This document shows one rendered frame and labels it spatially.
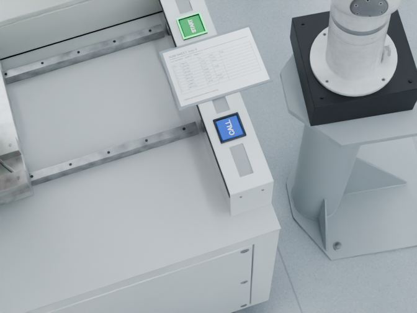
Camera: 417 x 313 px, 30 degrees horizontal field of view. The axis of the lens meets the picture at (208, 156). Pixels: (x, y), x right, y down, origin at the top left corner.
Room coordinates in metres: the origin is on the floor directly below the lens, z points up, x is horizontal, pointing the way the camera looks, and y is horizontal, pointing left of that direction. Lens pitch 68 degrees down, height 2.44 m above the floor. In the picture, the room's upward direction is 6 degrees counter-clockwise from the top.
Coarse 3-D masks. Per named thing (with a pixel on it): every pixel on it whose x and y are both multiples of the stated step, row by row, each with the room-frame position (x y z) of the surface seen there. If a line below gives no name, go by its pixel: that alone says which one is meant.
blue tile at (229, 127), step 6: (222, 120) 0.69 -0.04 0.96; (228, 120) 0.68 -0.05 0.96; (234, 120) 0.68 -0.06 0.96; (222, 126) 0.67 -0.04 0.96; (228, 126) 0.67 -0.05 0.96; (234, 126) 0.67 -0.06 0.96; (240, 126) 0.67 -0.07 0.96; (222, 132) 0.66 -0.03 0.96; (228, 132) 0.66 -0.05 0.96; (234, 132) 0.66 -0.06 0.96; (240, 132) 0.65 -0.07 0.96; (222, 138) 0.65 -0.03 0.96
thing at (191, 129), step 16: (176, 128) 0.73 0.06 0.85; (192, 128) 0.73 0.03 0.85; (128, 144) 0.70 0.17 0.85; (144, 144) 0.70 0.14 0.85; (160, 144) 0.71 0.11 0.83; (80, 160) 0.68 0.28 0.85; (96, 160) 0.67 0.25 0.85; (112, 160) 0.68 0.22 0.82; (32, 176) 0.65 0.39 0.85; (48, 176) 0.65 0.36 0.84
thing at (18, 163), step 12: (0, 72) 0.90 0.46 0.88; (0, 84) 0.87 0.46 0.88; (0, 96) 0.84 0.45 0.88; (0, 108) 0.81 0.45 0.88; (0, 120) 0.78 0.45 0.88; (12, 120) 0.78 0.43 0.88; (0, 132) 0.75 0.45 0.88; (12, 132) 0.75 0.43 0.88; (24, 156) 0.70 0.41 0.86; (0, 168) 0.67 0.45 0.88; (12, 168) 0.66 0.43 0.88; (24, 168) 0.66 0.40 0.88; (24, 192) 0.60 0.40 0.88; (0, 204) 0.59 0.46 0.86
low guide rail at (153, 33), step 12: (120, 36) 0.99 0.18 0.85; (132, 36) 0.98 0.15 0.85; (144, 36) 0.98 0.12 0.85; (156, 36) 0.98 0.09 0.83; (84, 48) 0.96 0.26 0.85; (96, 48) 0.96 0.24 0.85; (108, 48) 0.96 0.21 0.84; (120, 48) 0.97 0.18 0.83; (48, 60) 0.94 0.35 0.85; (60, 60) 0.94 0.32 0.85; (72, 60) 0.94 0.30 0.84; (84, 60) 0.95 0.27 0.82; (12, 72) 0.92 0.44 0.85; (24, 72) 0.91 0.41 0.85; (36, 72) 0.92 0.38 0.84
